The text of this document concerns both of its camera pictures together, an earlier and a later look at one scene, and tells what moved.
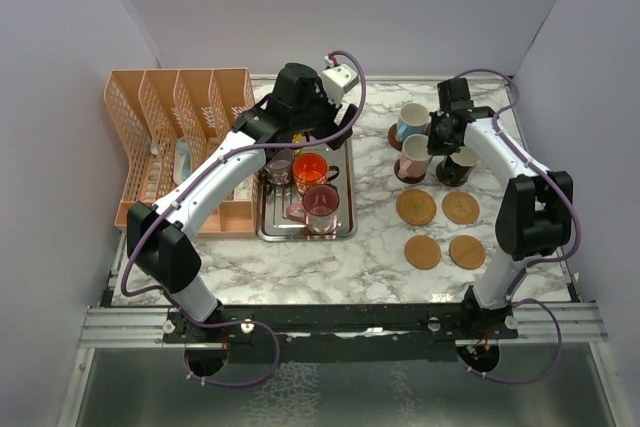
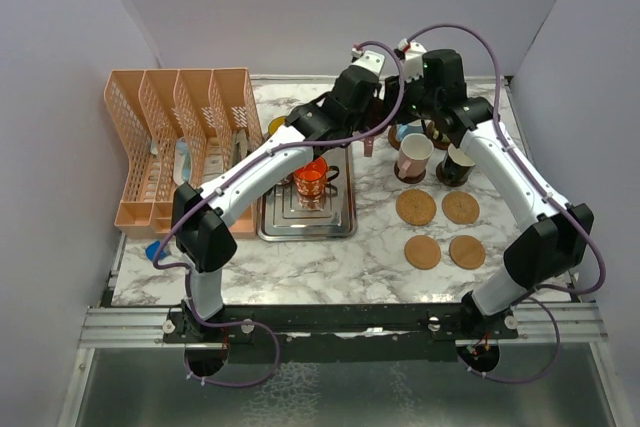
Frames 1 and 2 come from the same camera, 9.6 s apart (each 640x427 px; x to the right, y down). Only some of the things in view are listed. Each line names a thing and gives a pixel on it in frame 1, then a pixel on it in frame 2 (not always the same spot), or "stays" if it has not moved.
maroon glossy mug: [320, 204] -> [377, 145]
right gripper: [436, 148] -> [403, 117]
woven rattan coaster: [460, 207] stays
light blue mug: [413, 119] stays
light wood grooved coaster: [467, 252] stays
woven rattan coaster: [416, 207] stays
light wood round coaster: [423, 252] stays
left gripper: [332, 112] -> [361, 124]
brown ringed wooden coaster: [392, 138] stays
